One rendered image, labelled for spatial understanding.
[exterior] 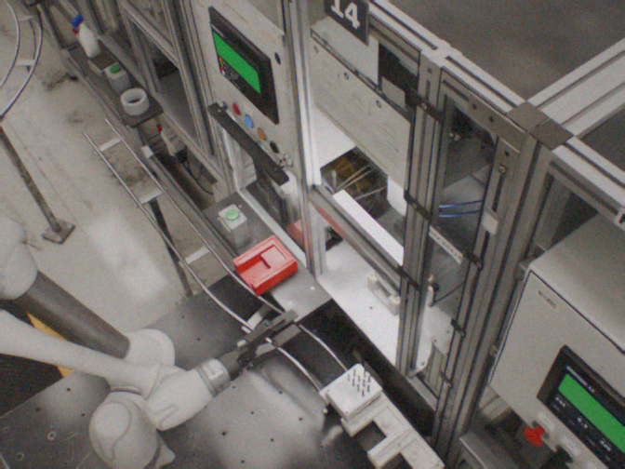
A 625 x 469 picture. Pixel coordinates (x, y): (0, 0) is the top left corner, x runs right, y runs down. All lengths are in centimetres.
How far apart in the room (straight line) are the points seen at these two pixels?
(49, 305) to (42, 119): 250
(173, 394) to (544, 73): 112
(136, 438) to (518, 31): 144
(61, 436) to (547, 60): 180
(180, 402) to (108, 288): 172
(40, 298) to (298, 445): 87
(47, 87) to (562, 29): 363
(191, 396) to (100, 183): 223
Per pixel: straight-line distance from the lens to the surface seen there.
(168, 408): 176
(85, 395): 240
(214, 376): 177
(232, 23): 170
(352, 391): 198
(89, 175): 389
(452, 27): 121
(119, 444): 204
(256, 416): 224
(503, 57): 116
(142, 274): 341
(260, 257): 220
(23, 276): 183
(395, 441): 198
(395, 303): 205
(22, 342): 175
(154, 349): 212
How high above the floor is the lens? 275
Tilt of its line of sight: 54 degrees down
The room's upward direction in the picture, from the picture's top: 6 degrees counter-clockwise
